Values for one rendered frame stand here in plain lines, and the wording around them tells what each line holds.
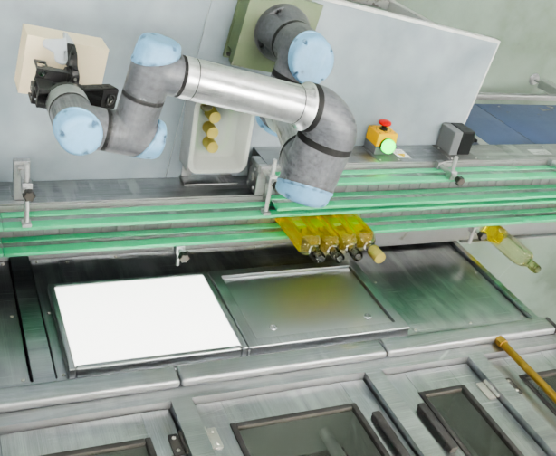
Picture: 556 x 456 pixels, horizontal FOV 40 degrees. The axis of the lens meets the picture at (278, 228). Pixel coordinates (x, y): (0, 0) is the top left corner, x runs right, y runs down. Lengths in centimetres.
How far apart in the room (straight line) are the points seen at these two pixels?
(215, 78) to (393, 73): 110
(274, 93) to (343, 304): 87
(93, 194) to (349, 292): 76
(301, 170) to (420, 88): 100
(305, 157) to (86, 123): 44
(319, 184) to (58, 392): 72
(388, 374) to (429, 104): 92
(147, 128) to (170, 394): 67
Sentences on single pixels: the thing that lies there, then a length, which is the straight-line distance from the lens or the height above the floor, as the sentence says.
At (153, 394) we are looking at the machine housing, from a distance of 176.
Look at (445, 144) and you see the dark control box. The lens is 252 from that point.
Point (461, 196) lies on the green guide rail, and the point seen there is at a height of 95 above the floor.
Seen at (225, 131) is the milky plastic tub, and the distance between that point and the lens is 218.
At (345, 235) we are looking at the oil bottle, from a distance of 213.
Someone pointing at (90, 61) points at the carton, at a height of 113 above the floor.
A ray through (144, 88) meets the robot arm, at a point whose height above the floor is 144.
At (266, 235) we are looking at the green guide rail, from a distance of 217.
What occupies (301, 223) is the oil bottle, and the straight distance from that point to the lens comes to 213.
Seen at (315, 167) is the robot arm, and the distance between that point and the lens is 150.
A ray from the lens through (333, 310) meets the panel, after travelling 208.
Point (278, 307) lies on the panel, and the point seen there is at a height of 117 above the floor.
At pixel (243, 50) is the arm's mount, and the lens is 204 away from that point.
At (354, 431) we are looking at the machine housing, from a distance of 181.
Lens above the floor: 264
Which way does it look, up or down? 51 degrees down
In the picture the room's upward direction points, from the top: 144 degrees clockwise
